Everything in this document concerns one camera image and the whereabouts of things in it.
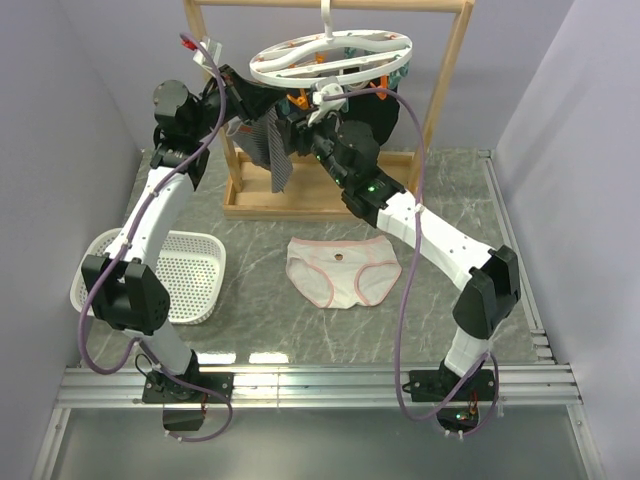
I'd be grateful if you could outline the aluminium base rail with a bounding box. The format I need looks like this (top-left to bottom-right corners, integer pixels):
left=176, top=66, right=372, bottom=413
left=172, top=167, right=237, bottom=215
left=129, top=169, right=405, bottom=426
left=35, top=149, right=605, bottom=479

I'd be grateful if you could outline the grey striped underwear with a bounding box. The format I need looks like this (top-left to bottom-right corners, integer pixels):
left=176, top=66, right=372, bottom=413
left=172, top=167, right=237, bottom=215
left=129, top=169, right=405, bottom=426
left=227, top=107, right=293, bottom=193

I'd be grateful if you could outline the wooden hanging rack frame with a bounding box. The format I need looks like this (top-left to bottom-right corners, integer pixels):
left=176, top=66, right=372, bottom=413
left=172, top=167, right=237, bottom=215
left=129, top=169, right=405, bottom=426
left=183, top=1, right=475, bottom=221

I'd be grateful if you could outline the teal clothes peg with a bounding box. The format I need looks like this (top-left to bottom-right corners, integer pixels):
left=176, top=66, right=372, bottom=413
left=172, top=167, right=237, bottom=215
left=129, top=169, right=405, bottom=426
left=388, top=63, right=409, bottom=90

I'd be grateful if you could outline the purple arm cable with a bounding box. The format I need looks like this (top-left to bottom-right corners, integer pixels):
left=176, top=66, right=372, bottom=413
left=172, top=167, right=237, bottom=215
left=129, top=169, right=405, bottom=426
left=324, top=89, right=501, bottom=437
left=78, top=32, right=235, bottom=443

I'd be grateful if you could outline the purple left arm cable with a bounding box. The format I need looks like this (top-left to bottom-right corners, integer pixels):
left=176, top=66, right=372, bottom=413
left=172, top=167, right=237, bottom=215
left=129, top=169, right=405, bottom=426
left=78, top=32, right=235, bottom=443

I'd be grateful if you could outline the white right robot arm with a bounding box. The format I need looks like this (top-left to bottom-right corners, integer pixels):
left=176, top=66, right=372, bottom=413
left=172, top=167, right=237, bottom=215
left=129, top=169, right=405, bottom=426
left=281, top=114, right=521, bottom=400

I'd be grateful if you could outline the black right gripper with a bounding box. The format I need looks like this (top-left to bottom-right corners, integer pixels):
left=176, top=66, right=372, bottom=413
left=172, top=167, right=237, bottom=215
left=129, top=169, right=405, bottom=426
left=275, top=107, right=352, bottom=190

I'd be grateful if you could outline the orange clothes peg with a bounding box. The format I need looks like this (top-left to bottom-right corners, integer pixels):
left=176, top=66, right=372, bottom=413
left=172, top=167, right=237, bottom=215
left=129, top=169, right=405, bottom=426
left=369, top=75, right=389, bottom=101
left=287, top=89, right=312, bottom=111

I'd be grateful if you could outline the navy blue underwear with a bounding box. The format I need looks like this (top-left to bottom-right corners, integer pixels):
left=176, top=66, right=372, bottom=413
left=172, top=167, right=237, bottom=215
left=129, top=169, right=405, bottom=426
left=270, top=90, right=312, bottom=127

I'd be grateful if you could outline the white perforated plastic basket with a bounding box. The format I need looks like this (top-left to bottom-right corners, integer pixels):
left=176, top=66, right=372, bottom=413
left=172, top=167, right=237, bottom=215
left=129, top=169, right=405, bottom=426
left=94, top=230, right=226, bottom=333

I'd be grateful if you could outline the black underwear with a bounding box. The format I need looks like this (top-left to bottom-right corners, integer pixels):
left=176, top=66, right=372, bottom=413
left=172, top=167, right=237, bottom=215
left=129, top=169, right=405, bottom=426
left=342, top=93, right=400, bottom=146

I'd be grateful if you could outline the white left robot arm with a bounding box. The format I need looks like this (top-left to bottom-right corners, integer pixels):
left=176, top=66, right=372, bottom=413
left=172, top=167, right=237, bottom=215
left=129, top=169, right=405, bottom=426
left=77, top=66, right=286, bottom=403

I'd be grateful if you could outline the white pink-trimmed underwear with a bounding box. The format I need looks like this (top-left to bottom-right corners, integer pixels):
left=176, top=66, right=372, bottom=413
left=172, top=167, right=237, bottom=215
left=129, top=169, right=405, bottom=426
left=285, top=236, right=402, bottom=310

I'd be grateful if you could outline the white oval clip hanger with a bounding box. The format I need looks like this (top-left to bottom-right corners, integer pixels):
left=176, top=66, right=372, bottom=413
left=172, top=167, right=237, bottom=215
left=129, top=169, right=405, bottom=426
left=249, top=1, right=413, bottom=89

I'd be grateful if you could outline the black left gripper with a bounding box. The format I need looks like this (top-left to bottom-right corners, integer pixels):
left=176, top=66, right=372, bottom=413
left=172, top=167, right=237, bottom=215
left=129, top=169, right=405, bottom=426
left=190, top=65, right=288, bottom=142

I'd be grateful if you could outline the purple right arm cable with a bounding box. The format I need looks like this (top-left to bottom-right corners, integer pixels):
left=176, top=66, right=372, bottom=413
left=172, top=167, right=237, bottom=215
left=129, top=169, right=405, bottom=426
left=324, top=89, right=501, bottom=437

